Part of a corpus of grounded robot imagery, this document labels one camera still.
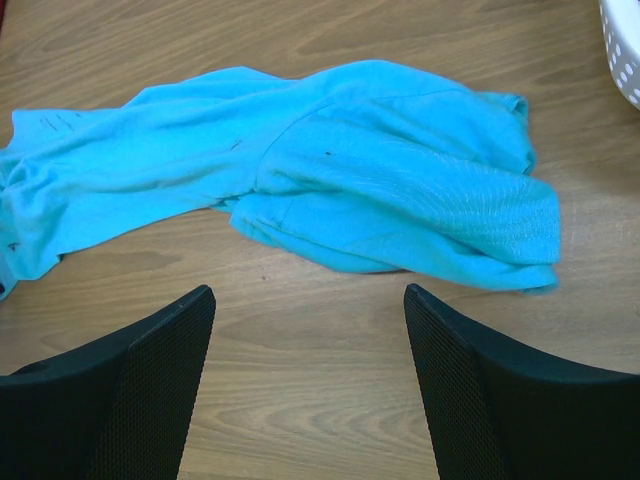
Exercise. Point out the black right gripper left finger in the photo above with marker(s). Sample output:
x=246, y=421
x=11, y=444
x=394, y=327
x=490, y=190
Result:
x=118, y=407

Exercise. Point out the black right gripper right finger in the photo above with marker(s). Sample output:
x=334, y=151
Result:
x=497, y=408

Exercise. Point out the bright cyan t-shirt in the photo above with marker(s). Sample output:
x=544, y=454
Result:
x=363, y=168

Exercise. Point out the white perforated laundry basket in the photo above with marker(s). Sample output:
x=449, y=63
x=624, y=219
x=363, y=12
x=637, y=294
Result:
x=620, y=23

